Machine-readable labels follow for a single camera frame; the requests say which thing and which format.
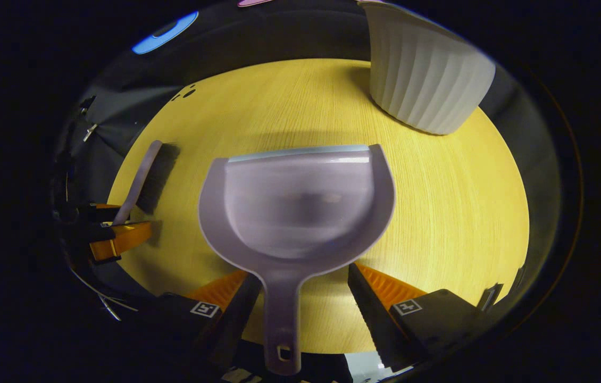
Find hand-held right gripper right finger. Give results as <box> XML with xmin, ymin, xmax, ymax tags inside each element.
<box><xmin>346</xmin><ymin>262</ymin><xmax>494</xmax><ymax>374</ymax></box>

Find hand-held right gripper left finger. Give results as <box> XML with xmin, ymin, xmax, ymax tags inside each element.
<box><xmin>135</xmin><ymin>269</ymin><xmax>264</xmax><ymax>376</ymax></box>

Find small broom with black bristles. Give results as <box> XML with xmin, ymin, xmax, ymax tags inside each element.
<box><xmin>111</xmin><ymin>139</ymin><xmax>181</xmax><ymax>227</ymax></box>

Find light purple plastic dustpan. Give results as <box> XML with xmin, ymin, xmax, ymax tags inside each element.
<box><xmin>197</xmin><ymin>144</ymin><xmax>397</xmax><ymax>377</ymax></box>

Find white ribbed garbage bin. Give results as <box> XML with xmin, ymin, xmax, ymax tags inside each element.
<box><xmin>358</xmin><ymin>0</ymin><xmax>497</xmax><ymax>136</ymax></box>

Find black backdrop cloth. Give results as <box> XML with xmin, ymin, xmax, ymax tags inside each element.
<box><xmin>51</xmin><ymin>0</ymin><xmax>564</xmax><ymax>320</ymax></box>

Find thin white cable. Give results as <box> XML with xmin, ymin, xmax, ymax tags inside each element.
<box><xmin>71</xmin><ymin>266</ymin><xmax>139</xmax><ymax>322</ymax></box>

